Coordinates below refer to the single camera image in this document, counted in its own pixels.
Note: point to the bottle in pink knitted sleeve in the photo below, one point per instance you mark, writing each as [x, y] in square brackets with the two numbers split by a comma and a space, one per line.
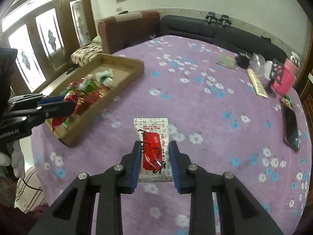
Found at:
[287, 80]

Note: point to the brown patterned blanket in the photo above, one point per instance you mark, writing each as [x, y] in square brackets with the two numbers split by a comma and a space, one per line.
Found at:
[85, 53]

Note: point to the black slipper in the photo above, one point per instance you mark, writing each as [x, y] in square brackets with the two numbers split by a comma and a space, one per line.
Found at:
[71, 71]

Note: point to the striped cloth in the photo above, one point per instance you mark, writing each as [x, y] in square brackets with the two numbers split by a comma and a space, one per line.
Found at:
[31, 195]

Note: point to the white round container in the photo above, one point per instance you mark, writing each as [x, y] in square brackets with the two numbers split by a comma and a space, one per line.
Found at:
[267, 67]

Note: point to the shallow cardboard box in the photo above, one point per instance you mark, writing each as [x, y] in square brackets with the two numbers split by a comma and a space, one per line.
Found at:
[127, 68]

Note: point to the spare black gripper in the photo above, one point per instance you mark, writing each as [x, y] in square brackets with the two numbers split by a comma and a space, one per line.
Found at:
[225, 20]
[211, 17]

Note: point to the large green snack packet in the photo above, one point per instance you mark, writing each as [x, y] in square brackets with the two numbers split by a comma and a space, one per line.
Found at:
[89, 85]

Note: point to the black leather sofa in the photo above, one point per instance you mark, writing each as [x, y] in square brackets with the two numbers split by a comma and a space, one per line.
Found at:
[190, 27]

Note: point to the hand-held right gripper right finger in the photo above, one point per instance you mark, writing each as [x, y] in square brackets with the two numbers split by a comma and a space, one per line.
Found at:
[174, 166]

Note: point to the black pink phone stand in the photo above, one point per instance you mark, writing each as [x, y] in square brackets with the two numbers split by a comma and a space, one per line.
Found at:
[277, 71]

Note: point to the person's red patterned clothing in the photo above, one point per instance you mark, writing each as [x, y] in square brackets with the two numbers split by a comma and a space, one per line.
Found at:
[24, 222]

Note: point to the brown armchair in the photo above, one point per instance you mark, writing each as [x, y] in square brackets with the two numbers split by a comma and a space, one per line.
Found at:
[127, 34]

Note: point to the black device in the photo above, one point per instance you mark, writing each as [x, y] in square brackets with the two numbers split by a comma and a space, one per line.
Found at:
[242, 60]

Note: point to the grey booklet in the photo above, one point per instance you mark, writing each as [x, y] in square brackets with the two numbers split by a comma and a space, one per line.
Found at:
[226, 61]

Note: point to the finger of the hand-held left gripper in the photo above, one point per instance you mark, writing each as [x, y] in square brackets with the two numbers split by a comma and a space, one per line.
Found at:
[52, 100]
[56, 110]

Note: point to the wooden sideboard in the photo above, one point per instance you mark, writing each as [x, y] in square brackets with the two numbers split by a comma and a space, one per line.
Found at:
[308, 95]

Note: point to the green patterned pillow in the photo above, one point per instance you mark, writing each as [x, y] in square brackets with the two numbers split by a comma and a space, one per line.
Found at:
[97, 40]

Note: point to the black smartphone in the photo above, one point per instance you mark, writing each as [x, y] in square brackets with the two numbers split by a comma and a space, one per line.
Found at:
[291, 129]

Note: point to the cream tube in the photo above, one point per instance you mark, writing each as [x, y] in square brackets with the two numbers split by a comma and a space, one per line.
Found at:
[256, 83]

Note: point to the white red snack packet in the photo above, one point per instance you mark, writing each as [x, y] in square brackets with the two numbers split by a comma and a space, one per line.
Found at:
[154, 151]

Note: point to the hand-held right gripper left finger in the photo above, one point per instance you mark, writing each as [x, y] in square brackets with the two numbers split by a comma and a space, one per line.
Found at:
[137, 166]

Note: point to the red green candy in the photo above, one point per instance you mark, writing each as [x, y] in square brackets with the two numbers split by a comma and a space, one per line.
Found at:
[286, 100]

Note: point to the pale green snack packet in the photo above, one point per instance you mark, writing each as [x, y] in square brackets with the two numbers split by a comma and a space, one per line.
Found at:
[106, 76]

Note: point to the wooden glass doors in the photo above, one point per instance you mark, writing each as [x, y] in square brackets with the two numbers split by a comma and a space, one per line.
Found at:
[44, 34]

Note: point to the person's left hand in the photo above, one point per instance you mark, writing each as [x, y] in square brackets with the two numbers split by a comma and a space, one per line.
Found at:
[17, 159]

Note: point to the purple floral tablecloth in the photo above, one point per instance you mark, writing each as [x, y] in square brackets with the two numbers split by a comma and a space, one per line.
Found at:
[195, 107]

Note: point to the red gold label snack packet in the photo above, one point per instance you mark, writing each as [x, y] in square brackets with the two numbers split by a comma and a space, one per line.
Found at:
[100, 94]

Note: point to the dark red gold snack packet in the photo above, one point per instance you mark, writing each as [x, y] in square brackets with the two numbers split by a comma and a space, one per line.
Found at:
[82, 102]
[58, 123]

